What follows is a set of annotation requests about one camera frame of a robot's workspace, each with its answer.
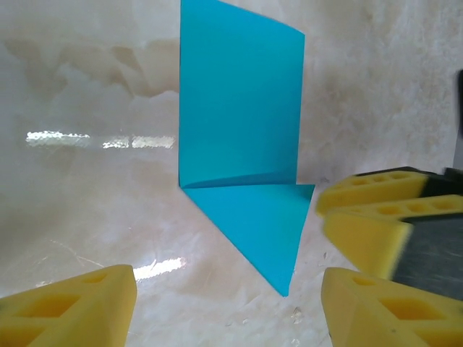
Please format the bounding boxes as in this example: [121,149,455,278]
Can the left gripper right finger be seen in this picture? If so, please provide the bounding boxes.
[320,267,463,347]

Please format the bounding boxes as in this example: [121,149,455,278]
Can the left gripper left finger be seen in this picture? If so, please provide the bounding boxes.
[0,264,138,347]

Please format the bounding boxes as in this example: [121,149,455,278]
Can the turquoise cloth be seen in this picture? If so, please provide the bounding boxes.
[178,0,316,298]

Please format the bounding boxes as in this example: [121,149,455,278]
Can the right black wrist camera box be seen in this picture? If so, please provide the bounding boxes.
[454,68,463,140]

